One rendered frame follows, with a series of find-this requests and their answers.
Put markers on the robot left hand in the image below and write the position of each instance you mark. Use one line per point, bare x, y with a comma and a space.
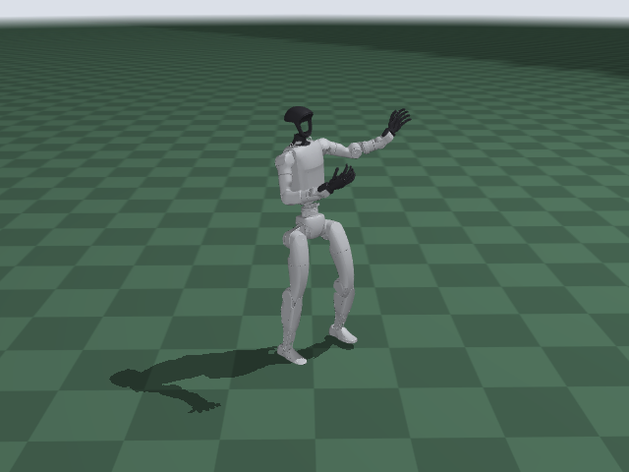
394, 123

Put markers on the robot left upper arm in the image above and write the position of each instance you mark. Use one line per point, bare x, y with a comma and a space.
352, 151

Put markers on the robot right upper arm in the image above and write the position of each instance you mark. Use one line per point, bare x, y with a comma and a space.
284, 163

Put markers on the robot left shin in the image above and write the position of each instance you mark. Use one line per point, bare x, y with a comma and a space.
342, 305

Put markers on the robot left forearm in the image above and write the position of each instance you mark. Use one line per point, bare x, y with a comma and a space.
377, 143

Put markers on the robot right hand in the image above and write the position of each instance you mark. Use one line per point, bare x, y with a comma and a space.
338, 182

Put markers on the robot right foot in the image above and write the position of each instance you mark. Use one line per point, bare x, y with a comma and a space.
292, 355

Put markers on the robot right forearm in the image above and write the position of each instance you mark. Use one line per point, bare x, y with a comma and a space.
302, 197

